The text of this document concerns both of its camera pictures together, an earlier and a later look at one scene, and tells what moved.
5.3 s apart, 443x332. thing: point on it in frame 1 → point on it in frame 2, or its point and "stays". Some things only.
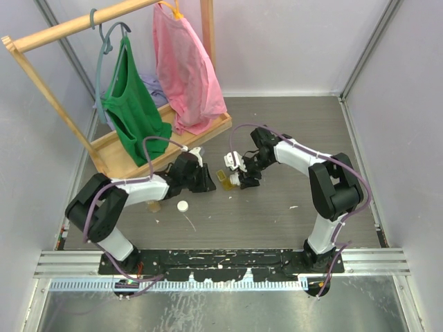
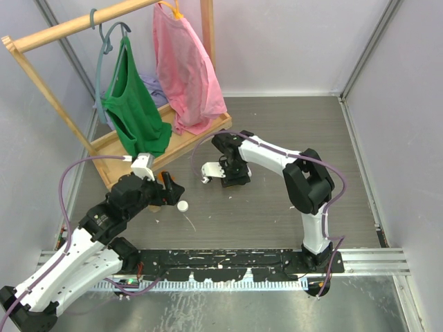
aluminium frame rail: [84, 263] stays
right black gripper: [245, 178] → [241, 178]
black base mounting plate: [218, 265] stays
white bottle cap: [183, 206] stays
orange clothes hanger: [175, 10] stays
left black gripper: [206, 184] → [169, 195]
